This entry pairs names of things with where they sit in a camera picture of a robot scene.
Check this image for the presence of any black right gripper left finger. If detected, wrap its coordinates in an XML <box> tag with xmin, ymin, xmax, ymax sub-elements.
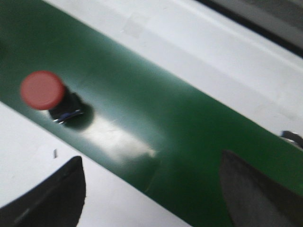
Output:
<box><xmin>0</xmin><ymin>156</ymin><xmax>86</xmax><ymax>227</ymax></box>

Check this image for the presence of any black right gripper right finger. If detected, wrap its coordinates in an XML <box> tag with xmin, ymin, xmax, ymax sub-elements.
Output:
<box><xmin>219</xmin><ymin>150</ymin><xmax>303</xmax><ymax>227</ymax></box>

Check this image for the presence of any small black screw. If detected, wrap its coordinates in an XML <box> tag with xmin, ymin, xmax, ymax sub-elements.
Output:
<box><xmin>53</xmin><ymin>149</ymin><xmax>58</xmax><ymax>158</ymax></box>

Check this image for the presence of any red mushroom push button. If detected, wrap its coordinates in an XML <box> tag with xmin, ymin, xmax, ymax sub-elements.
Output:
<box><xmin>20</xmin><ymin>70</ymin><xmax>84</xmax><ymax>124</ymax></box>

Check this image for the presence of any thin brown wire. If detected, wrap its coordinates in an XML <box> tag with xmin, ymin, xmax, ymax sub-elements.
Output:
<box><xmin>280</xmin><ymin>130</ymin><xmax>303</xmax><ymax>150</ymax></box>

